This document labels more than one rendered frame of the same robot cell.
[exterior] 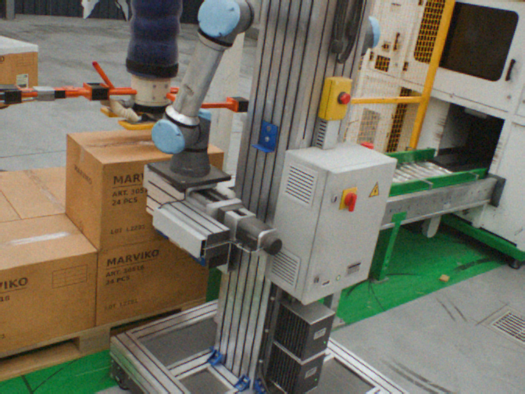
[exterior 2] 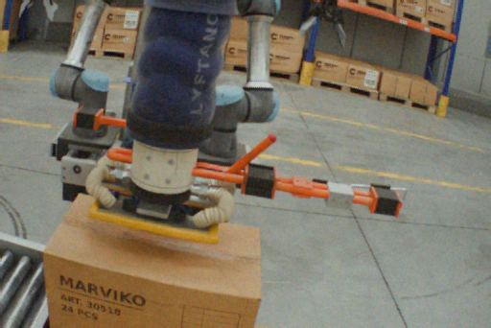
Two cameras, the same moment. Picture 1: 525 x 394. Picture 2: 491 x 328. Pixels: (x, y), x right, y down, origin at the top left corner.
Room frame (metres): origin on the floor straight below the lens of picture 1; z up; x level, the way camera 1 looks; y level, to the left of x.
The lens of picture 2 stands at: (3.30, 1.53, 1.71)
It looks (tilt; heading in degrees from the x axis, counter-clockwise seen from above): 21 degrees down; 219
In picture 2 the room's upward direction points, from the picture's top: 11 degrees clockwise
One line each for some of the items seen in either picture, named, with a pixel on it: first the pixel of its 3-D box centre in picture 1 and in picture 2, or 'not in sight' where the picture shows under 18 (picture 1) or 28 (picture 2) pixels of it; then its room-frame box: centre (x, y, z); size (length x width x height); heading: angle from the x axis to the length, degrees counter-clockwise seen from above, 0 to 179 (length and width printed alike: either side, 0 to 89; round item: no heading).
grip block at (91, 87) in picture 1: (96, 91); (259, 179); (2.26, 0.76, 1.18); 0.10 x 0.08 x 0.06; 41
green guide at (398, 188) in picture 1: (423, 187); not in sight; (3.46, -1.02, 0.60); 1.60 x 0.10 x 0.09; 131
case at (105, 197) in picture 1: (144, 182); (151, 294); (2.42, 0.57, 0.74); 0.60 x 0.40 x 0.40; 132
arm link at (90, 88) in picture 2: not in sight; (92, 89); (2.27, -0.06, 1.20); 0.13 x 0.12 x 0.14; 116
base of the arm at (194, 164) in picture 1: (191, 156); (219, 136); (1.91, 0.29, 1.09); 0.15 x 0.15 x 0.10
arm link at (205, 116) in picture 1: (193, 125); (225, 105); (1.91, 0.29, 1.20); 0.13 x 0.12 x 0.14; 162
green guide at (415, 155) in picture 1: (363, 159); not in sight; (3.87, -0.67, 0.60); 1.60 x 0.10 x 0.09; 131
